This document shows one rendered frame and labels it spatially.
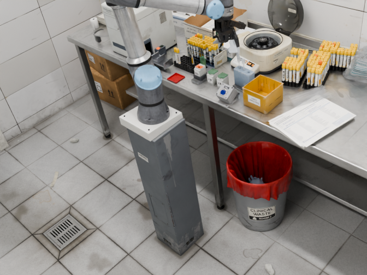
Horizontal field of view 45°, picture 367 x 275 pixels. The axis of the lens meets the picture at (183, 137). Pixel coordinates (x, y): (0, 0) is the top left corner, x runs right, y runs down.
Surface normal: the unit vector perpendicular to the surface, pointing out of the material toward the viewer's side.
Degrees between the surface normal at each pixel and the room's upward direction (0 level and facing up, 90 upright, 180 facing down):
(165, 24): 90
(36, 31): 90
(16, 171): 0
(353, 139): 0
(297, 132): 0
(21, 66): 90
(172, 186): 90
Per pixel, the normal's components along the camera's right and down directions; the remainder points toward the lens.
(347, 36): -0.69, 0.54
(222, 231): -0.13, -0.75
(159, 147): 0.71, 0.38
